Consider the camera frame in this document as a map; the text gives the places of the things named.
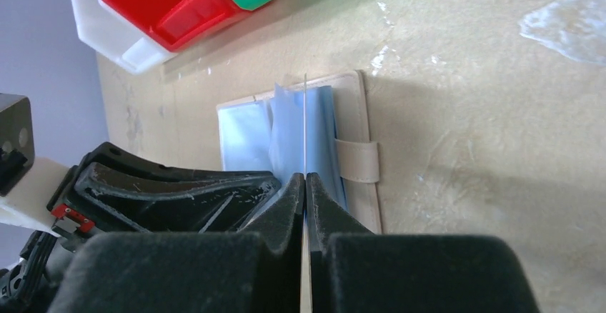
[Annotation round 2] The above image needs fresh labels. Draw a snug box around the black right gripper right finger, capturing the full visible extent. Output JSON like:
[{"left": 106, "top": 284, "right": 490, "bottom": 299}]
[{"left": 306, "top": 173, "right": 539, "bottom": 312}]

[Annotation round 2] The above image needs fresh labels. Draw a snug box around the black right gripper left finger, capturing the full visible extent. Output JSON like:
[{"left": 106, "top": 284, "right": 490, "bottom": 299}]
[{"left": 49, "top": 174, "right": 305, "bottom": 312}]

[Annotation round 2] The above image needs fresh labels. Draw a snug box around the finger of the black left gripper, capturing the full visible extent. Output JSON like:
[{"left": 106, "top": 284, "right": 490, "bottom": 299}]
[
  {"left": 47, "top": 162, "right": 281, "bottom": 235},
  {"left": 80, "top": 142, "right": 275, "bottom": 181}
]

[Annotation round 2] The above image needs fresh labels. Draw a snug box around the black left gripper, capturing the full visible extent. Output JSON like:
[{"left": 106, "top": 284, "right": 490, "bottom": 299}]
[{"left": 1, "top": 204, "right": 95, "bottom": 312}]

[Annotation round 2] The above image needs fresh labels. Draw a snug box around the white card edgewise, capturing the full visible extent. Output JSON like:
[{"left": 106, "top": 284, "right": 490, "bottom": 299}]
[{"left": 303, "top": 72, "right": 313, "bottom": 312}]

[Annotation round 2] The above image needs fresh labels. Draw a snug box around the white plastic bin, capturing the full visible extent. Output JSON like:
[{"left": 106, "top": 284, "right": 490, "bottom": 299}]
[{"left": 71, "top": 0, "right": 176, "bottom": 74}]

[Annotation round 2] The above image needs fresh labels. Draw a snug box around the beige card holder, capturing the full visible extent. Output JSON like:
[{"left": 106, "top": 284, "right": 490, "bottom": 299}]
[{"left": 217, "top": 71, "right": 382, "bottom": 233}]

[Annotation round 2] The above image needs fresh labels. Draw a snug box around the red plastic bin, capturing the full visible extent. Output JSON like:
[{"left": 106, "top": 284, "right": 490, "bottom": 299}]
[{"left": 102, "top": 0, "right": 251, "bottom": 52}]

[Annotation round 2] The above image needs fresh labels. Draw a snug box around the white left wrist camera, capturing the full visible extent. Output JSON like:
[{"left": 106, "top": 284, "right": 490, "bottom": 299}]
[{"left": 1, "top": 94, "right": 74, "bottom": 237}]

